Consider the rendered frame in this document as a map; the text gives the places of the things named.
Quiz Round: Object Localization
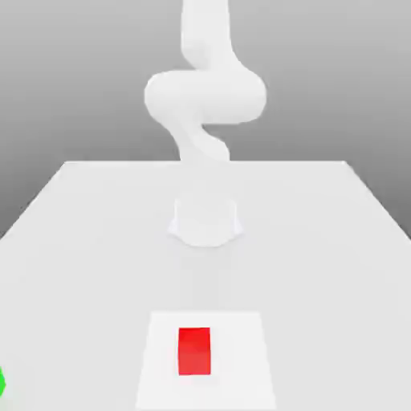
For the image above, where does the small red cube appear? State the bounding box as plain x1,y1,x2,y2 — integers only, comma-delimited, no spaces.
177,326,212,376

